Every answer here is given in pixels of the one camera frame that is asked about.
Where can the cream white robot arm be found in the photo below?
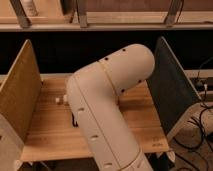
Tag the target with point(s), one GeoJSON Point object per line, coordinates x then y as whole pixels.
{"type": "Point", "coordinates": [92, 94]}

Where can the black rectangular case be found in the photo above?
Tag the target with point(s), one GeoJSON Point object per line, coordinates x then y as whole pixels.
{"type": "Point", "coordinates": [74, 121]}

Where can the right dark side panel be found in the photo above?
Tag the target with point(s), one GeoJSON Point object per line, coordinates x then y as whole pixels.
{"type": "Point", "coordinates": [173, 94]}

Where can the left wooden side panel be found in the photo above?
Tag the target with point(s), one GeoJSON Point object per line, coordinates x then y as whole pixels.
{"type": "Point", "coordinates": [20, 90]}

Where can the wooden shelf rail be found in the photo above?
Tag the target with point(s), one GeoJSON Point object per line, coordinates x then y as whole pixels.
{"type": "Point", "coordinates": [123, 21]}

